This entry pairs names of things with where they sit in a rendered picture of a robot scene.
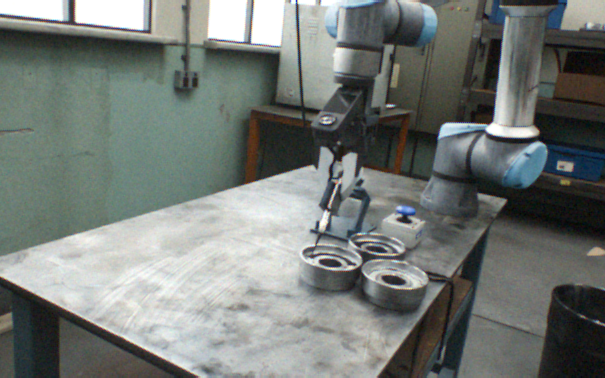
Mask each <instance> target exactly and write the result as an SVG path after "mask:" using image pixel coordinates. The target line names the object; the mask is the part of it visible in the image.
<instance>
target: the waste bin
mask: <svg viewBox="0 0 605 378"><path fill-rule="evenodd" d="M596 321H599V322H596ZM537 378H605V289H604V288H600V287H596V286H590V285H584V284H572V283H570V284H561V285H557V286H556V287H554V289H553V290H552V293H551V302H550V305H549V311H548V317H547V331H546V336H545V341H544V347H543V352H542V358H541V364H540V370H539V375H537Z"/></svg>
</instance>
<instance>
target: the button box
mask: <svg viewBox="0 0 605 378"><path fill-rule="evenodd" d="M424 224H425V221H421V220H418V219H414V218H410V217H408V219H407V220H403V219H402V215H398V214H393V215H391V216H390V217H388V218H387V219H385V220H384V221H383V225H382V231H381V234H383V235H387V236H390V237H393V238H396V239H398V240H400V241H401V242H403V243H404V244H405V245H406V247H407V249H411V250H412V249H413V248H414V247H415V246H416V245H417V244H418V243H419V242H420V241H421V240H422V234H423V229H424Z"/></svg>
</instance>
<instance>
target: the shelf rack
mask: <svg viewBox="0 0 605 378"><path fill-rule="evenodd" d="M485 4H486V0H478V4H477V9H476V14H475V19H474V24H473V31H472V36H471V41H470V46H469V52H468V57H467V62H466V67H465V72H464V78H463V83H462V89H461V94H460V100H459V105H458V110H457V115H456V120H455V123H464V121H463V118H464V113H465V108H466V105H467V103H474V104H481V105H487V106H495V107H496V101H497V93H494V91H490V90H471V87H472V84H473V82H474V80H475V78H476V74H475V75H474V77H473V79H472V81H471V76H472V71H473V66H474V61H475V56H476V51H477V46H478V42H479V49H481V38H490V39H496V42H498V43H503V38H504V28H505V25H500V24H486V23H482V19H483V18H484V19H490V16H489V15H487V14H485V13H484V9H485ZM545 47H551V48H561V49H572V50H583V51H594V52H605V32H594V31H580V30H567V29H553V28H547V36H546V43H545ZM535 113H542V114H550V115H556V116H563V117H570V118H577V119H584V120H590V121H598V122H605V108H604V107H597V106H588V105H581V104H573V103H566V102H559V101H552V98H543V97H537V100H536V107H535ZM531 186H536V187H541V188H546V189H551V190H556V191H561V192H565V193H570V194H575V195H580V196H585V197H590V198H594V200H600V201H605V175H601V177H600V181H599V182H598V181H597V182H596V183H594V182H589V181H584V180H579V179H574V178H569V177H565V176H560V175H555V174H550V173H544V172H541V173H540V174H539V176H538V177H537V178H536V180H535V181H534V182H533V183H532V184H531Z"/></svg>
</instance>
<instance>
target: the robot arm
mask: <svg viewBox="0 0 605 378"><path fill-rule="evenodd" d="M450 1H456V2H461V1H464V0H341V1H337V2H334V3H333V4H332V5H331V6H330V7H329V8H328V10H327V12H326V16H325V25H326V29H327V32H328V33H329V35H330V36H331V37H332V38H334V39H336V40H337V43H336V52H335V54H334V55H333V59H335V61H334V69H333V70H334V72H336V73H337V74H334V76H333V82H335V84H340V85H342V87H339V88H338V89H337V90H336V92H335V93H334V94H333V96H332V97H331V99H330V100H329V101H328V103H327V104H326V105H325V107H324V108H323V109H322V111H320V112H319V113H318V115H317V116H316V117H315V119H314V120H313V122H312V123H311V129H312V134H313V138H315V140H314V147H313V150H314V158H315V164H316V168H317V172H318V177H319V180H320V184H322V187H323V189H324V192H325V190H326V187H327V184H328V182H329V181H332V178H333V175H334V174H335V172H336V171H337V168H338V161H337V156H338V155H337V153H336V146H342V147H345V150H346V151H351V153H349V154H348V155H346V156H344V157H343V158H342V166H343V169H344V174H343V176H342V178H341V182H342V186H341V189H340V191H339V194H340V199H341V202H344V200H345V199H346V198H347V197H348V196H349V195H350V193H351V192H352V190H353V188H354V186H355V184H356V182H357V181H358V180H359V179H360V178H361V176H362V173H363V167H362V166H363V165H364V163H365V161H366V159H367V155H368V146H367V144H366V143H367V138H369V146H371V145H374V144H375V137H376V130H377V123H378V117H380V115H374V114H371V113H370V110H371V103H372V96H373V89H374V85H375V79H374V78H373V77H376V76H377V74H378V67H380V60H381V53H377V52H381V51H382V44H385V45H396V46H405V47H407V48H413V47H416V48H419V47H423V46H425V45H427V44H428V43H429V42H430V41H431V40H432V38H433V37H434V34H436V32H437V27H438V26H437V25H438V18H437V15H436V12H435V11H433V8H437V7H439V6H441V5H444V4H446V3H448V2H450ZM558 5H559V0H500V8H501V9H502V10H503V11H504V12H505V14H506V20H505V28H504V38H503V47H502V56H501V65H500V73H499V82H498V92H497V101H496V110H495V118H494V122H493V123H491V124H490V125H489V126H488V125H485V124H470V123H446V124H444V125H443V126H442V128H441V132H440V136H439V138H438V140H439V141H438V148H436V153H435V159H434V164H433V170H432V175H431V178H430V180H429V182H428V184H427V185H426V187H425V189H424V191H423V193H422V195H421V199H420V205H421V206H422V207H423V208H425V209H426V210H429V211H431V212H434V213H438V214H442V215H447V216H452V217H462V218H469V217H475V216H477V214H478V210H479V202H478V194H477V179H478V178H481V179H484V180H488V181H491V182H495V183H499V184H502V185H503V186H505V187H513V188H517V189H523V188H526V187H528V186H529V185H531V184H532V183H533V182H534V181H535V180H536V178H537V177H538V176H539V174H540V173H541V171H542V169H543V166H544V164H546V161H547V156H548V151H547V147H546V146H544V145H543V144H542V142H538V136H539V131H538V130H537V128H536V127H535V126H534V125H533V121H534V114H535V107H536V100H537V93H538V85H539V78H540V71H541V64H542V58H543V57H544V50H545V43H546V36H547V28H548V21H549V15H550V13H551V12H552V11H553V10H555V9H556V8H557V7H558ZM341 48H344V49H341ZM350 49H352V50H350ZM359 50H360V51H359ZM368 51H370V52H368ZM374 124H375V128H374V135H373V137H372V132H373V125H374ZM370 125H371V130H370V132H368V128H369V126H370ZM369 136H370V137H369ZM351 149H352V150H351Z"/></svg>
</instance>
